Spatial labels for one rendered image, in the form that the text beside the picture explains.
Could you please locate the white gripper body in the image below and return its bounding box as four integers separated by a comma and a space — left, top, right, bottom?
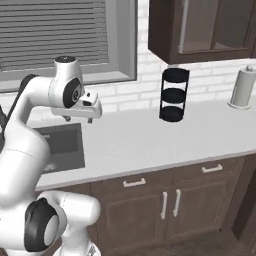
50, 98, 103, 120

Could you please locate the brown drawer front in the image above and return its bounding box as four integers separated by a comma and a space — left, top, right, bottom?
171, 157, 238, 186
90, 168, 175, 200

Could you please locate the grey sink basin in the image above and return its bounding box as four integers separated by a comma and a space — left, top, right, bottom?
27, 122, 86, 175

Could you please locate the window with grey blinds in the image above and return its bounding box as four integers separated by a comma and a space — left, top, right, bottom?
0, 0, 139, 94

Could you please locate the black three-tier stand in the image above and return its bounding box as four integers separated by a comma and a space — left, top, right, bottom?
158, 67, 191, 123

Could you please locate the brown cupboard door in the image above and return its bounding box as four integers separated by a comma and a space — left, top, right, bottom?
99, 188, 172, 249
166, 179, 235, 243

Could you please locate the white paper towel roll holder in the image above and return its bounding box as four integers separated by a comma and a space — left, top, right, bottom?
227, 65, 256, 111

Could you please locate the white drawer handle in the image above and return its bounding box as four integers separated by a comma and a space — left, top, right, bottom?
122, 177, 148, 189
200, 163, 224, 175

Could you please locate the white cupboard door handle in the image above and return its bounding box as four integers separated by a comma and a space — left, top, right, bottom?
160, 191, 169, 221
172, 188, 182, 218

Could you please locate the dark brown wall cabinet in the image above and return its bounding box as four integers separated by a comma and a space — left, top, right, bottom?
147, 0, 256, 65

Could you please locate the white wall cabinet handle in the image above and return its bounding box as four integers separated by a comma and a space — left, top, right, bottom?
178, 0, 190, 55

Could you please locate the glass wall cabinet door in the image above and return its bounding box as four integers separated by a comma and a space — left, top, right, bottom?
169, 0, 256, 60

